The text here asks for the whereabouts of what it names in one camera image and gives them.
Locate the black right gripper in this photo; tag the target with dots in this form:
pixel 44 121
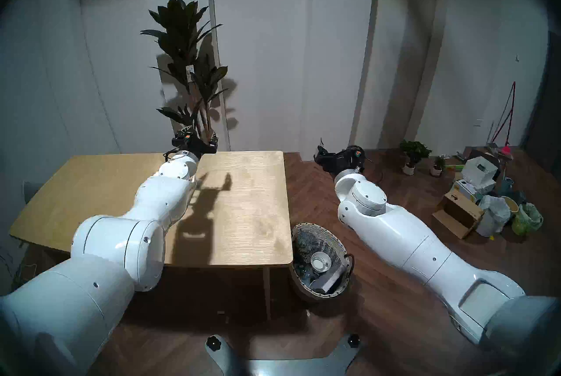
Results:
pixel 335 162

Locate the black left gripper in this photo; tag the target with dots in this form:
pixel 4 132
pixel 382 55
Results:
pixel 195 147

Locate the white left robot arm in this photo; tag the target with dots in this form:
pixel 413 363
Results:
pixel 109 248

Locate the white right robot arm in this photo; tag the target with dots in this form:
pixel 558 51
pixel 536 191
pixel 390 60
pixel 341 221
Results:
pixel 416 239

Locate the white woven basket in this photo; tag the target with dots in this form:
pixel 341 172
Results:
pixel 307 230

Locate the light wooden table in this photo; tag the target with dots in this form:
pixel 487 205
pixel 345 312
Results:
pixel 245 204

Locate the bushy small potted plant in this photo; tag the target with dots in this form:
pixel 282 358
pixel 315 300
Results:
pixel 414 149

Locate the grey fluffy plush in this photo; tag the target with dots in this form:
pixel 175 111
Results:
pixel 304 248

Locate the tiny potted plant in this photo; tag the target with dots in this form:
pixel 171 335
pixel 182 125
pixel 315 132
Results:
pixel 438 162

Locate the white ceramic bowl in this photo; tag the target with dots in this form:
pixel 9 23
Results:
pixel 326 267

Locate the tall dark leafy plant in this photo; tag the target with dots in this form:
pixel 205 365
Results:
pixel 179 29

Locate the green yellow flat packet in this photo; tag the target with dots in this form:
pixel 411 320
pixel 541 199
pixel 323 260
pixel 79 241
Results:
pixel 456 167

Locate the grey flat box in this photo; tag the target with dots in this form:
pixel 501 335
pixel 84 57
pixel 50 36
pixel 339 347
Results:
pixel 326 283

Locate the white box yellow label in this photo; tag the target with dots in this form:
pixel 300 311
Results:
pixel 464 189

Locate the brown cardboard box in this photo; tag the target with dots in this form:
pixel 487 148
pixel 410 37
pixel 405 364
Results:
pixel 460 213

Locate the white open box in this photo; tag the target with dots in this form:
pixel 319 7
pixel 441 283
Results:
pixel 475 171

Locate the white bin with bag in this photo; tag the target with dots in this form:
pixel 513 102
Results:
pixel 493 215

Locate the teal vase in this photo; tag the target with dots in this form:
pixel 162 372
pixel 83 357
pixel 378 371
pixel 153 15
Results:
pixel 507 184

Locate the black base knob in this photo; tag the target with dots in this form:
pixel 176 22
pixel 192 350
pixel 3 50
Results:
pixel 353 340
pixel 213 343

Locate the cream bucket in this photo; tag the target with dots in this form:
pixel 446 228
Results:
pixel 510 204

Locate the dark grey door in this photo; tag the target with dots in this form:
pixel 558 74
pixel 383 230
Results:
pixel 545 116

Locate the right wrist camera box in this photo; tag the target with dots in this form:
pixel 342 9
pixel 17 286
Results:
pixel 355 154

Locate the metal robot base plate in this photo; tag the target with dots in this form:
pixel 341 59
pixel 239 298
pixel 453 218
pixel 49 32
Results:
pixel 263 368

